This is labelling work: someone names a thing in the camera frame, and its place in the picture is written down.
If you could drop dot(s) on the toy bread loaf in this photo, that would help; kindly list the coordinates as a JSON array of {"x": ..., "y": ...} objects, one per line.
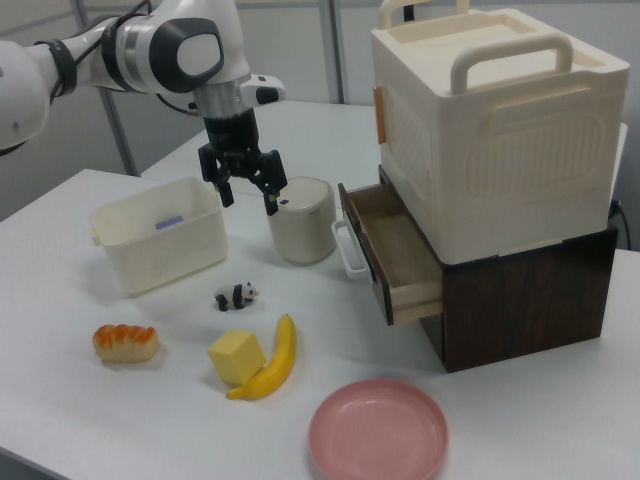
[{"x": 125, "y": 345}]

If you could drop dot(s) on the panda figurine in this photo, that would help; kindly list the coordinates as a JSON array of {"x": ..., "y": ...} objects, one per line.
[{"x": 232, "y": 296}]

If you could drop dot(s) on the white lidded bin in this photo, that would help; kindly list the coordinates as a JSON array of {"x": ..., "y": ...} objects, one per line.
[{"x": 300, "y": 235}]

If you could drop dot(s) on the pink plastic plate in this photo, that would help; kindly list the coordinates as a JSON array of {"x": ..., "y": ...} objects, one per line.
[{"x": 377, "y": 430}]

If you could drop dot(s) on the purple cube block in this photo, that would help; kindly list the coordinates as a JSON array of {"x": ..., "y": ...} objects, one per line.
[{"x": 169, "y": 223}]

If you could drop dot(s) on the yellow toy banana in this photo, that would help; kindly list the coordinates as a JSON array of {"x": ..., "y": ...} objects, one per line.
[{"x": 280, "y": 360}]

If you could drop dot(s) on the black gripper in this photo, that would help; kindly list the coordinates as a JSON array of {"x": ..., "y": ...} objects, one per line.
[{"x": 232, "y": 142}]

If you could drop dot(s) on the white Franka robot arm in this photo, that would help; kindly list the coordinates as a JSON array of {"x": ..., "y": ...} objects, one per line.
[{"x": 100, "y": 65}]

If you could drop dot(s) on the yellow cube block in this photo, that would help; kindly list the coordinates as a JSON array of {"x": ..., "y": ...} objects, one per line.
[{"x": 235, "y": 357}]

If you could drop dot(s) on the dark wooden drawer cabinet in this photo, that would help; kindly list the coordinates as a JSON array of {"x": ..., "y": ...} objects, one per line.
[{"x": 525, "y": 310}]

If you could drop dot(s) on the white plastic box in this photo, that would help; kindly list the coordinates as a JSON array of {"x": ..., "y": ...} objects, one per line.
[{"x": 165, "y": 260}]

